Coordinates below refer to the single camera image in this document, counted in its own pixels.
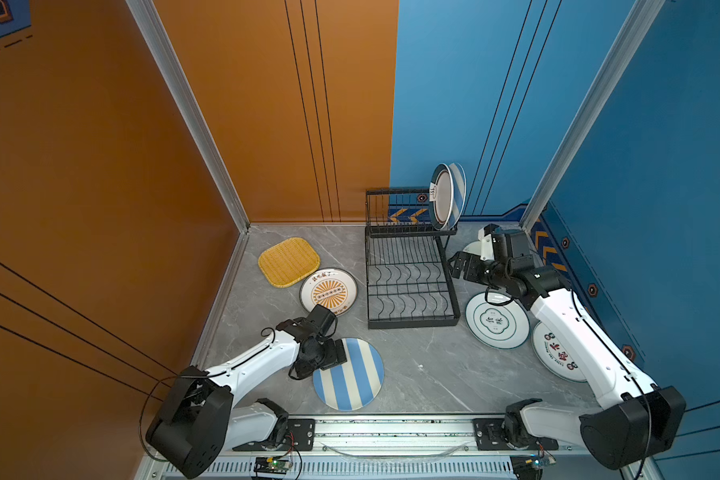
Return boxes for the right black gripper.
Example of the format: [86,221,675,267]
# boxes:
[445,250,510,289]

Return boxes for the blue striped plate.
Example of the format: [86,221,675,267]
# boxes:
[313,338,385,412]
[449,163,467,227]

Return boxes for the black wire dish rack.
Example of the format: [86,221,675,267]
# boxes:
[365,188,460,330]

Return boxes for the green red rimmed plate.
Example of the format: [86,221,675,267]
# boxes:
[429,164,454,230]

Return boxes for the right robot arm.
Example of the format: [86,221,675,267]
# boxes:
[448,224,686,470]

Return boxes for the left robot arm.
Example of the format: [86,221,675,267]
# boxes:
[138,305,347,479]

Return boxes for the white floral plate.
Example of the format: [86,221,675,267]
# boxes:
[463,240,487,260]

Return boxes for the white green emblem plate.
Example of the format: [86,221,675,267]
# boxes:
[465,291,530,350]

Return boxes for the orange sunburst round plate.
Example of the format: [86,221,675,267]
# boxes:
[300,268,358,316]

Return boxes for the yellow woven square plate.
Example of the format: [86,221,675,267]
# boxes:
[257,237,320,288]

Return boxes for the white plate red characters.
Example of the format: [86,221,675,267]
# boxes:
[531,322,586,383]

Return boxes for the left circuit board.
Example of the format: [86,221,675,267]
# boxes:
[252,457,295,479]

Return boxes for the circuit board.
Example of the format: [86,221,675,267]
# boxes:
[252,457,295,479]
[510,455,557,480]

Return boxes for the right circuit board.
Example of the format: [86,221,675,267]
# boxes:
[510,455,557,480]

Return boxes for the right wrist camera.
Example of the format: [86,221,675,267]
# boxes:
[478,230,495,261]

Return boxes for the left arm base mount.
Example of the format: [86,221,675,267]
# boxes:
[233,418,316,452]

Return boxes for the aluminium front rail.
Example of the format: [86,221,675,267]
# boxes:
[137,413,661,463]

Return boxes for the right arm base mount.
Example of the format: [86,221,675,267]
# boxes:
[472,417,560,451]

